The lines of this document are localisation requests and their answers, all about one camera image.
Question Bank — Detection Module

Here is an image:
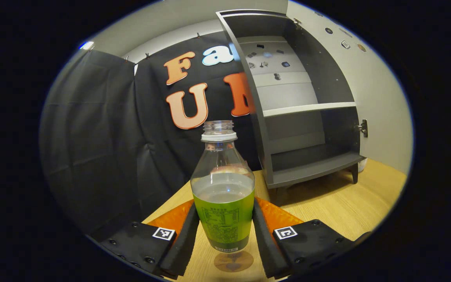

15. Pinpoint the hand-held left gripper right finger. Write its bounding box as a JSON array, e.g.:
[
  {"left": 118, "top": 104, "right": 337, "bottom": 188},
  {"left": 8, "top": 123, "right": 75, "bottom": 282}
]
[{"left": 252, "top": 197, "right": 371, "bottom": 279}]

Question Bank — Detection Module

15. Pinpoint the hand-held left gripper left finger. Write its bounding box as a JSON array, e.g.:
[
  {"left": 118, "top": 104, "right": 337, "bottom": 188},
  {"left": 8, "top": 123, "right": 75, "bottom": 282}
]
[{"left": 98, "top": 200, "right": 200, "bottom": 279}]

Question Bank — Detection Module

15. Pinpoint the brown round coaster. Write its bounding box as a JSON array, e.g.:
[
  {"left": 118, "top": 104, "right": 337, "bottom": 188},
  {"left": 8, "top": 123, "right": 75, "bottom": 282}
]
[{"left": 214, "top": 251, "right": 254, "bottom": 273}]

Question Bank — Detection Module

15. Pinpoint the green label plastic bottle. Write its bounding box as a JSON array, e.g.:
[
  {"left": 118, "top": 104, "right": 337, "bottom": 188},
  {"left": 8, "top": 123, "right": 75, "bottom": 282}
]
[{"left": 190, "top": 120, "right": 256, "bottom": 252}]

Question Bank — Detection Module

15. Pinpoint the grey cabinet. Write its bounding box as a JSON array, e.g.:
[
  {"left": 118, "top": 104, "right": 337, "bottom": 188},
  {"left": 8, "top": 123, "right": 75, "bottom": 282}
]
[{"left": 216, "top": 9, "right": 367, "bottom": 195}]

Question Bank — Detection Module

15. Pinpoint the beige cabinet door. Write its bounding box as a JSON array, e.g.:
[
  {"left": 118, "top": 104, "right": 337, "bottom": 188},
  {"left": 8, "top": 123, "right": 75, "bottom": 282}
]
[{"left": 286, "top": 0, "right": 414, "bottom": 175}]

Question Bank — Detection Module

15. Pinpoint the black backdrop cloth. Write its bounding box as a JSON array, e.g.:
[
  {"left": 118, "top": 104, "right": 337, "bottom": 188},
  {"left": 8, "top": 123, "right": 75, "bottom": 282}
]
[{"left": 40, "top": 31, "right": 273, "bottom": 235}]

